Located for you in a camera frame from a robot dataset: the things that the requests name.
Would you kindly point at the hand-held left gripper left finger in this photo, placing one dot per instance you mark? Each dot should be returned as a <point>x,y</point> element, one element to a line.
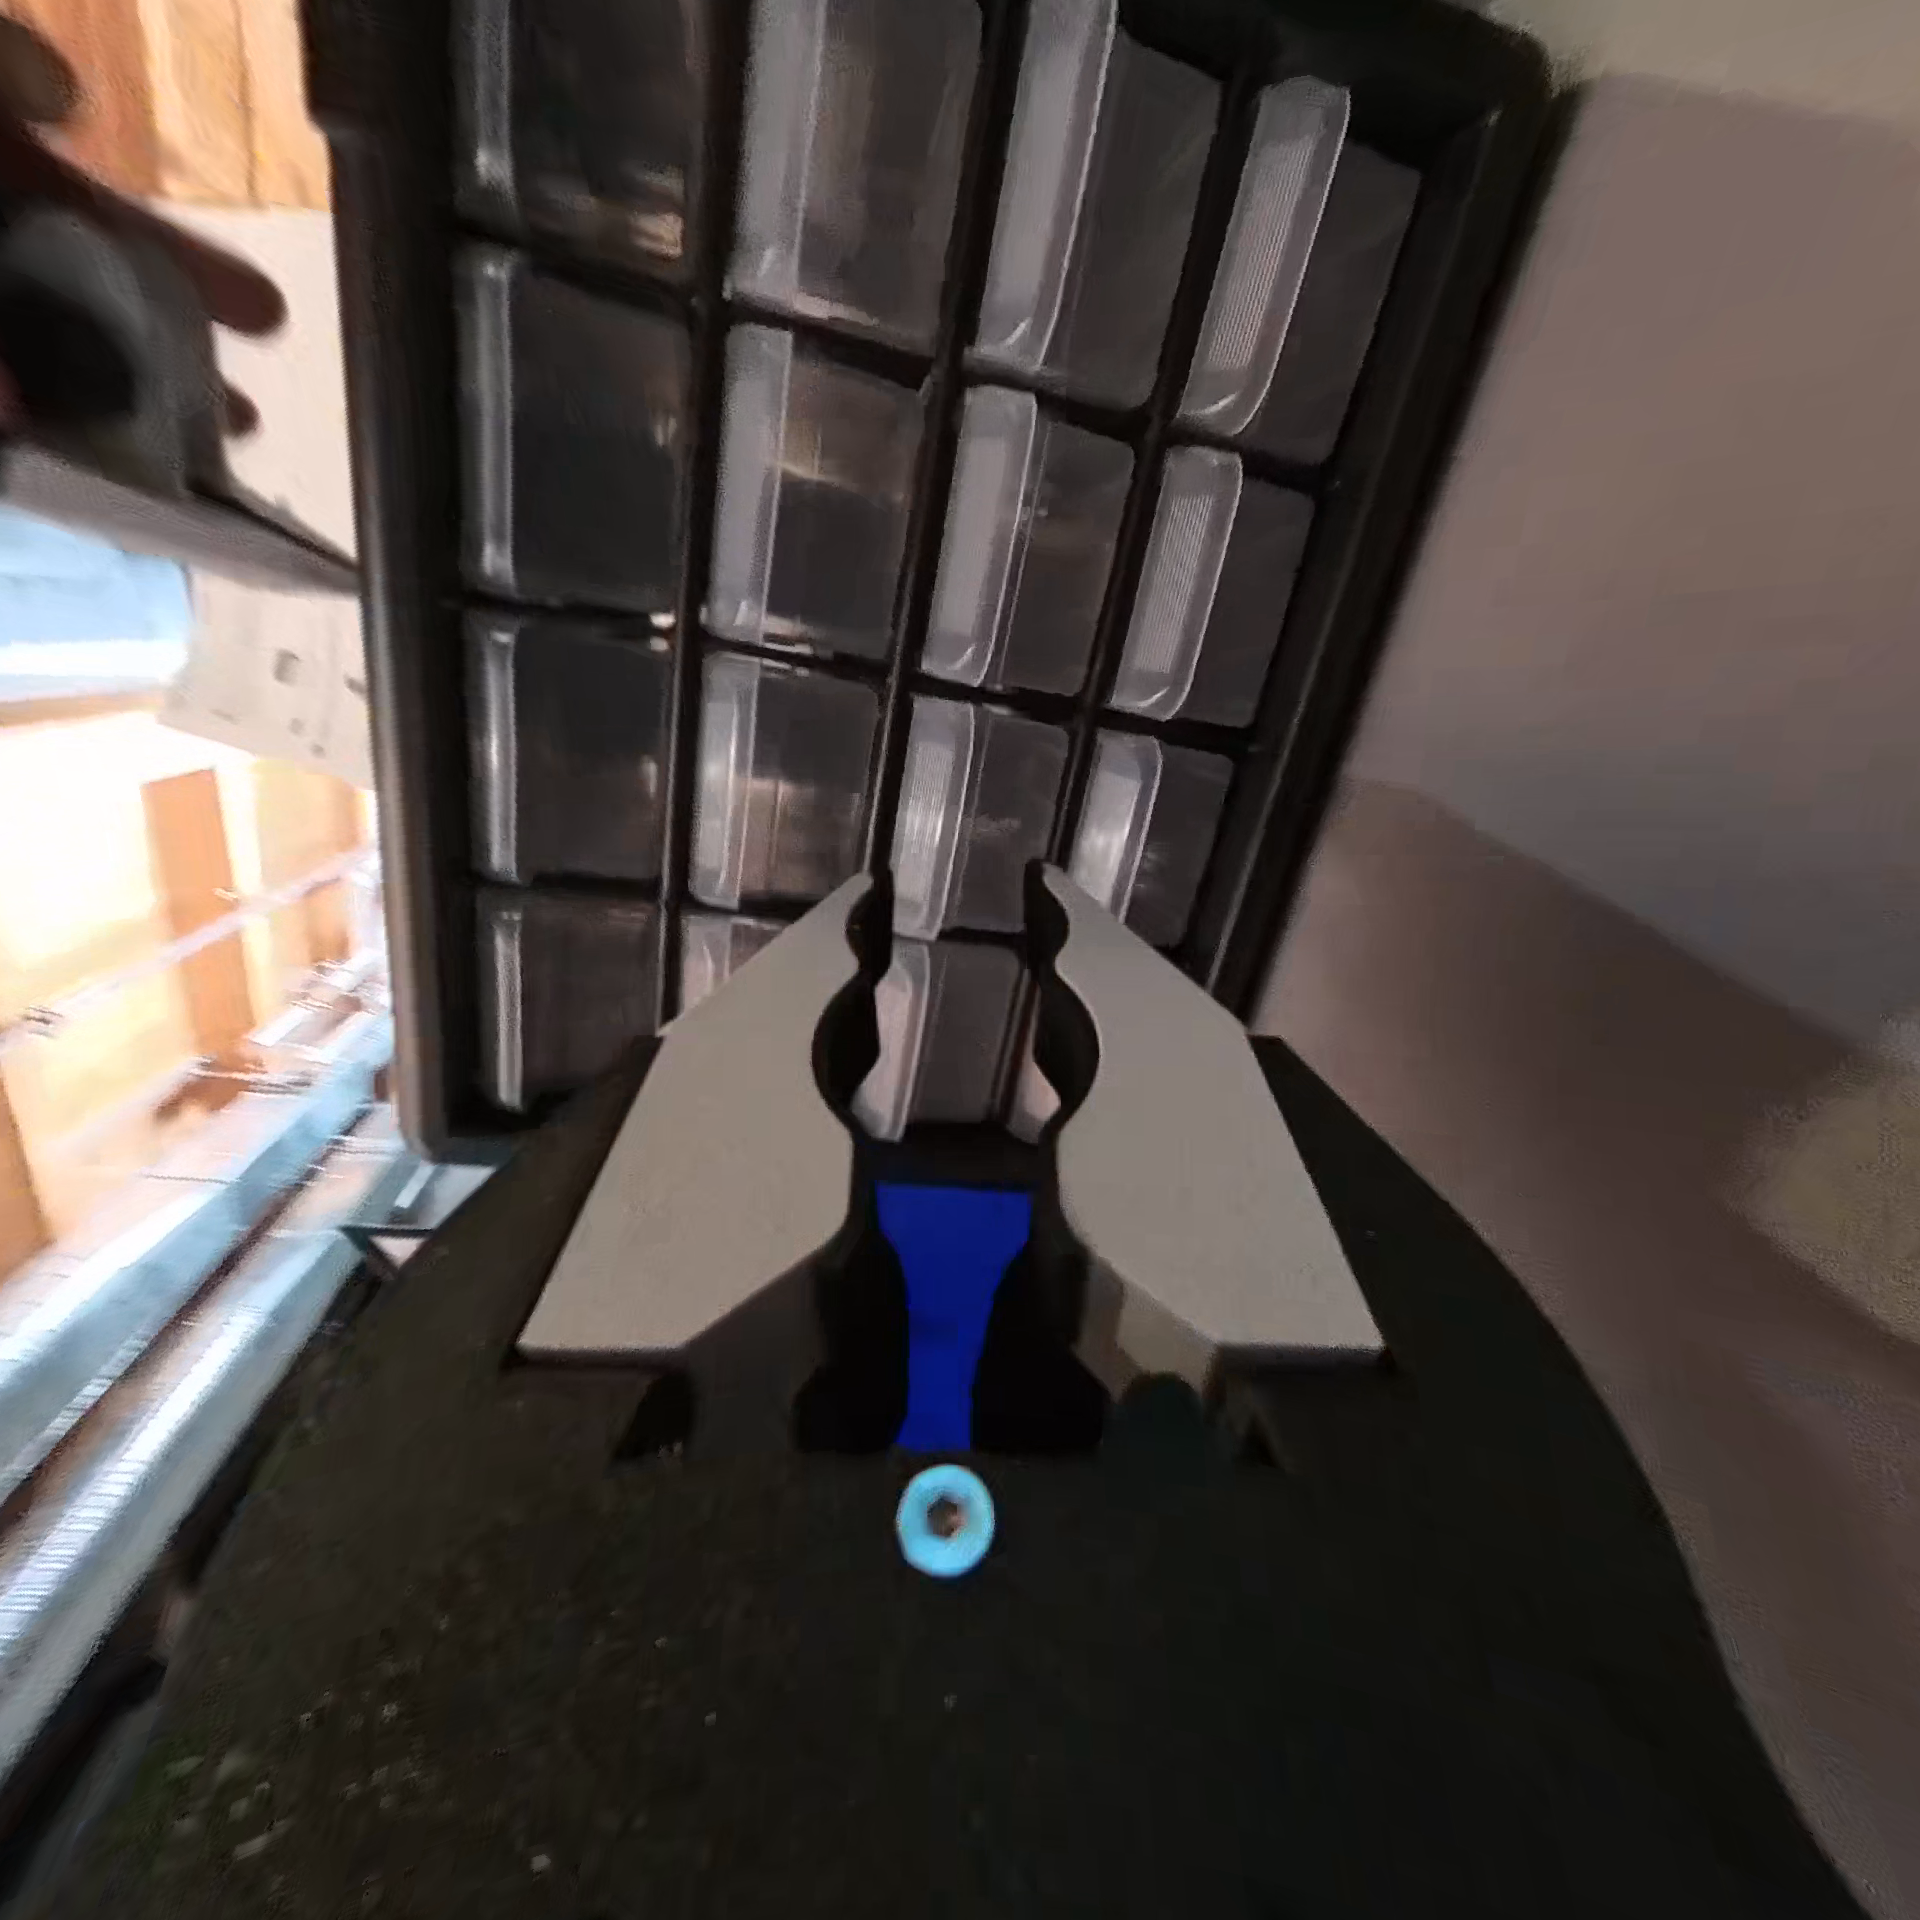
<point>691,1171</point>

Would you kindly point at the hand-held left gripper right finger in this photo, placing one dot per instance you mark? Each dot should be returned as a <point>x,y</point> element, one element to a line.
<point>1214,1184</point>

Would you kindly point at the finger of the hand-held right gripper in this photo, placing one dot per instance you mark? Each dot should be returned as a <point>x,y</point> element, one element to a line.
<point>182,523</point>
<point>271,675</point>

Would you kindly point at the black drawer cabinet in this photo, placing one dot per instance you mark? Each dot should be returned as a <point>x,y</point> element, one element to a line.
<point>389,751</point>

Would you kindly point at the blue plastic bin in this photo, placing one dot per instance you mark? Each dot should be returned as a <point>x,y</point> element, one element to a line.
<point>944,1290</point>

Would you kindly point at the clear plastic drawer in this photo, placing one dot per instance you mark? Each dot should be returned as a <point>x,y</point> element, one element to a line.
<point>962,1035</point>

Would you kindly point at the set of clear cabinet drawers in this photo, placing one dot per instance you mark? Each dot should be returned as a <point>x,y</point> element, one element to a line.
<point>810,495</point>

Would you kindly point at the person's right hand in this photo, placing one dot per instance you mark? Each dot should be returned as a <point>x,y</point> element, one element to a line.
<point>212,293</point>

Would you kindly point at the wooden board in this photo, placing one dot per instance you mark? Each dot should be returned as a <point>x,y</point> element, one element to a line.
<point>195,89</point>

